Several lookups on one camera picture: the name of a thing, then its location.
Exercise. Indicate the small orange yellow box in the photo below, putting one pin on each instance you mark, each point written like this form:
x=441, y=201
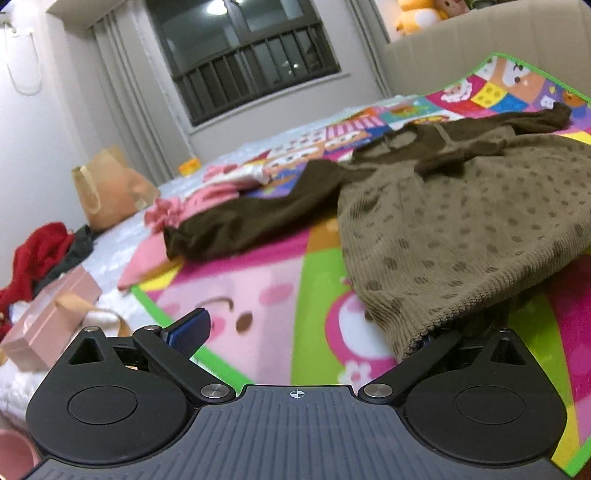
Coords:
x=189, y=167

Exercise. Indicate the red garment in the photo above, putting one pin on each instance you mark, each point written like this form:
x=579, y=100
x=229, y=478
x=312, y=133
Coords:
x=43, y=250

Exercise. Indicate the grey curtain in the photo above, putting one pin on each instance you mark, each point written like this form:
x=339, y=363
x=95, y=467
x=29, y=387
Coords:
x=153, y=137

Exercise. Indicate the pink plush toy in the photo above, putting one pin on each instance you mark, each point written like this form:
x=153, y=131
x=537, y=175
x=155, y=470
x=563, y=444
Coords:
x=453, y=8

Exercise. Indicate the yellow duck plush toy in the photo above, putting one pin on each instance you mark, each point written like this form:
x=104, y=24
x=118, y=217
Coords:
x=417, y=15

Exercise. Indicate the brown corduroy polka-dot dress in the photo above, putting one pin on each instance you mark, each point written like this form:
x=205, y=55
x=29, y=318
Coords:
x=437, y=221

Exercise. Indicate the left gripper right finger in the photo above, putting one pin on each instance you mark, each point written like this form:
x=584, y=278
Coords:
x=395, y=383

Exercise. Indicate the dark grey garment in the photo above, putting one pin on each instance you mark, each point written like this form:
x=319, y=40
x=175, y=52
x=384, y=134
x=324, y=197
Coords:
x=80, y=249

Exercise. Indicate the pink and white baby clothes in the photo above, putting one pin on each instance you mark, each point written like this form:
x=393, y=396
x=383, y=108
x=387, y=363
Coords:
x=221, y=183

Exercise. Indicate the dark window with railing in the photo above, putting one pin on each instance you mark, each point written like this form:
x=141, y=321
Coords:
x=224, y=54

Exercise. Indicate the pink gift box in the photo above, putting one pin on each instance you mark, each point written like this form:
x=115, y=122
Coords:
x=38, y=338

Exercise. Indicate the colourful cartoon play mat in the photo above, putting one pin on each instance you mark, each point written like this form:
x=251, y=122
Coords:
x=286, y=314

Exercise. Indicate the brown paper bag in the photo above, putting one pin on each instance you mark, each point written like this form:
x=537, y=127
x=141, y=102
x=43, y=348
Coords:
x=110, y=191

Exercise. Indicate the beige padded headboard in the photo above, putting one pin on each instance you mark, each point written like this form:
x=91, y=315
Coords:
x=551, y=35

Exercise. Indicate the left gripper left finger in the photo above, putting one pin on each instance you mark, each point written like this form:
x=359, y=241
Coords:
x=168, y=352

